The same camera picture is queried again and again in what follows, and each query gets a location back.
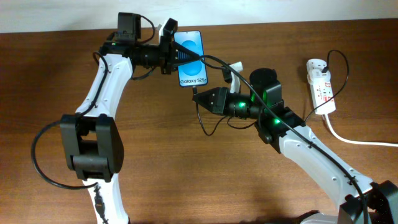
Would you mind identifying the blue screen Galaxy smartphone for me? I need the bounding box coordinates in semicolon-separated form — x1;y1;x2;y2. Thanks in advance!
174;30;208;88

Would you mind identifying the white power strip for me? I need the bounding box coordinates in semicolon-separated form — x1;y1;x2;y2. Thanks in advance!
307;75;336;115

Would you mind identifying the black USB charging cable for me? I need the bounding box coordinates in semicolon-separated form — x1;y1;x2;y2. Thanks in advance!
192;49;350;137

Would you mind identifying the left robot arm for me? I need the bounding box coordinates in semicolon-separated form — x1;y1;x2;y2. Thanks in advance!
60;12;199;223

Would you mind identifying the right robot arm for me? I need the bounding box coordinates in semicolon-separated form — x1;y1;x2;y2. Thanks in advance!
193;68;397;223

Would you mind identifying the white USB wall charger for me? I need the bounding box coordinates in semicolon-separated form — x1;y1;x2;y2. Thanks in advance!
306;58;331;85

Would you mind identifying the white power strip cord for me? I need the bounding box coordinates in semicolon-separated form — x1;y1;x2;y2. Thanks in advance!
323;113;398;148

